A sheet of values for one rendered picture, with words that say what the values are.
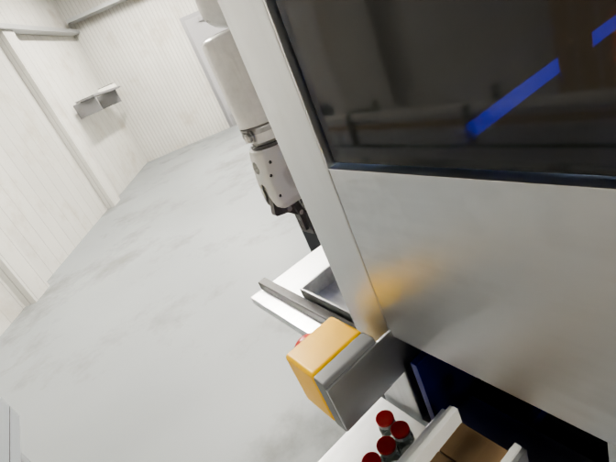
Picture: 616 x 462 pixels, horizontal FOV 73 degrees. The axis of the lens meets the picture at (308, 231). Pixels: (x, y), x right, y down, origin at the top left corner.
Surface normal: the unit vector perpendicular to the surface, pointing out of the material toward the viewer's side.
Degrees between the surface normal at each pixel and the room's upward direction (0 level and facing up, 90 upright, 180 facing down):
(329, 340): 0
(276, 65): 90
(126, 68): 90
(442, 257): 90
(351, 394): 90
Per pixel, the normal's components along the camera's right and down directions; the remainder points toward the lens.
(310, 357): -0.36, -0.83
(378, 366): 0.57, 0.16
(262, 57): -0.74, 0.53
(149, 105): 0.13, 0.40
